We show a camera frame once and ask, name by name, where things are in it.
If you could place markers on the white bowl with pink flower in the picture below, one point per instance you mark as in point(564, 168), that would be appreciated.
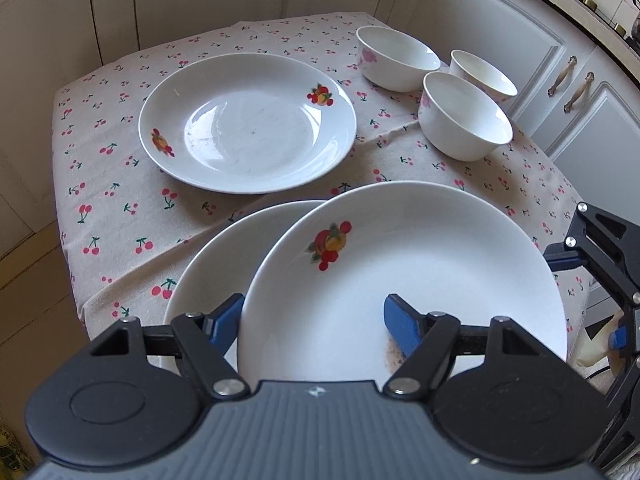
point(395, 67)
point(465, 120)

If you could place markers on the cherry-print tablecloth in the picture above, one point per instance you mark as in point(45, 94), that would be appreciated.
point(125, 160)

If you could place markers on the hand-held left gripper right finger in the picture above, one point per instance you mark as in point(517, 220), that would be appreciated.
point(400, 325)

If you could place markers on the white fruit-print plate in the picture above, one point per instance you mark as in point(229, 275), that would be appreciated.
point(250, 125)
point(210, 270)
point(400, 260)

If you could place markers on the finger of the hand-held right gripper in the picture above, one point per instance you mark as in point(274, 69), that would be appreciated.
point(600, 250)
point(625, 410)

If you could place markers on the white kitchen base cabinet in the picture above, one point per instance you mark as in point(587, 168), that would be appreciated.
point(500, 10)

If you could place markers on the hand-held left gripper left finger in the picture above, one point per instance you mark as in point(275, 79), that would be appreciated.
point(227, 317)

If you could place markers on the black stove top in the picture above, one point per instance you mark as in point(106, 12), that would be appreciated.
point(607, 15)

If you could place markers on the person's right hand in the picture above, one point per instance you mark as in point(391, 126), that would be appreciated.
point(595, 347)

